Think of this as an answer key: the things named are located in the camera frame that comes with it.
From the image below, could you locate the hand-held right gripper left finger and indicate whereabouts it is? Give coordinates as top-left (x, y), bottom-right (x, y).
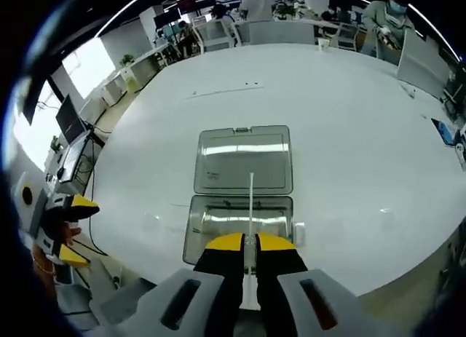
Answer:
top-left (143, 232), bottom-right (245, 337)

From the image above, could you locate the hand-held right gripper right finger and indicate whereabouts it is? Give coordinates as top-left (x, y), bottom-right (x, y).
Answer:
top-left (253, 232), bottom-right (368, 337)

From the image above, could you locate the white plastic divider strip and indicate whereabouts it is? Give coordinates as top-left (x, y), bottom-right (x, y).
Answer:
top-left (238, 172), bottom-right (263, 312)

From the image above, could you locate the clear plastic divider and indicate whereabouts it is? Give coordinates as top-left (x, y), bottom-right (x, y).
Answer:
top-left (292, 221), bottom-right (307, 250)

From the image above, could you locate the clear plastic guide fixture box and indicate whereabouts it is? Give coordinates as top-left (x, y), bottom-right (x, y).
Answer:
top-left (181, 124), bottom-right (296, 271)

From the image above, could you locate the person's left hand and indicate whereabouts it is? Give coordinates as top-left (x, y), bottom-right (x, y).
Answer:
top-left (54, 220), bottom-right (84, 249)

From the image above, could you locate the black laptop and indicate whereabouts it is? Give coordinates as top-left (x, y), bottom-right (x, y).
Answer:
top-left (55, 94), bottom-right (96, 183)

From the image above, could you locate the tablet with blue picture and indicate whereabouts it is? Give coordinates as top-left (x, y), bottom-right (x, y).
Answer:
top-left (430, 117), bottom-right (459, 146)

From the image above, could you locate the white partition panel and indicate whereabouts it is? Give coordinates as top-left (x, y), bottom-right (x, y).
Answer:
top-left (395, 30), bottom-right (451, 100)

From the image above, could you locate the wall screen with red picture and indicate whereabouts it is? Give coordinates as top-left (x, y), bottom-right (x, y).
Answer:
top-left (176, 0), bottom-right (216, 11)

